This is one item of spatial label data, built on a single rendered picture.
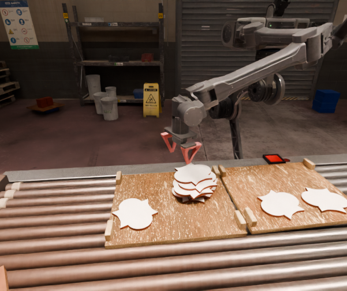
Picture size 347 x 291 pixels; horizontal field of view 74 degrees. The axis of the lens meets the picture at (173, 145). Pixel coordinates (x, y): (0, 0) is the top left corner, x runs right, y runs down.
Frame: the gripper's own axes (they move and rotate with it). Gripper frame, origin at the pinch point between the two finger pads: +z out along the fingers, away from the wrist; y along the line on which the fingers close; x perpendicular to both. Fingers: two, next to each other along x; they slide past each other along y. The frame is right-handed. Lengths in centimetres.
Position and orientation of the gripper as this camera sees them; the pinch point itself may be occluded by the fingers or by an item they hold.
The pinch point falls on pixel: (179, 155)
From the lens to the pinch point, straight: 78.9
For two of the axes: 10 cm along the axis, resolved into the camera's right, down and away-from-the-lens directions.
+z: -0.1, 8.9, 4.5
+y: 5.5, 3.8, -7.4
